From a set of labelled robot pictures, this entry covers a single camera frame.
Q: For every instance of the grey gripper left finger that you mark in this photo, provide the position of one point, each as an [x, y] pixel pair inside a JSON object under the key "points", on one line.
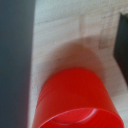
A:
{"points": [[16, 63]]}

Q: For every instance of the red plastic bowl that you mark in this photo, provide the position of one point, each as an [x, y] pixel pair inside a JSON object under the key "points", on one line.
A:
{"points": [[76, 100]]}

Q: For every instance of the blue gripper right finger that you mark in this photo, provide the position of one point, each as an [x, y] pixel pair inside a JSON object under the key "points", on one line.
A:
{"points": [[122, 50]]}

